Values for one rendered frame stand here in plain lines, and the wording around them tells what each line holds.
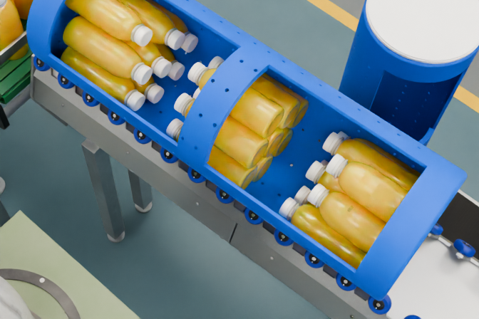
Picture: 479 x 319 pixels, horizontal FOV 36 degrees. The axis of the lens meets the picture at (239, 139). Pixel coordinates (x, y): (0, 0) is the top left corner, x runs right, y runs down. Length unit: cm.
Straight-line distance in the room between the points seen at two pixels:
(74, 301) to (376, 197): 56
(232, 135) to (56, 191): 133
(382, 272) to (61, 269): 56
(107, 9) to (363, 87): 68
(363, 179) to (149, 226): 133
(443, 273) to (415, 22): 57
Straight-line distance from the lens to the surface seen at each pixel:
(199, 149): 136
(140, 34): 148
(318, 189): 137
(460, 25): 177
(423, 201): 127
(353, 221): 134
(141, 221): 255
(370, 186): 132
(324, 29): 303
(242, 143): 139
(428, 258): 157
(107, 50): 151
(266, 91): 143
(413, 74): 172
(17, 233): 141
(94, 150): 197
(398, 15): 174
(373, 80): 179
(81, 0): 154
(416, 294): 154
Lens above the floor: 233
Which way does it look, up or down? 60 degrees down
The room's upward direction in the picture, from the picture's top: 6 degrees clockwise
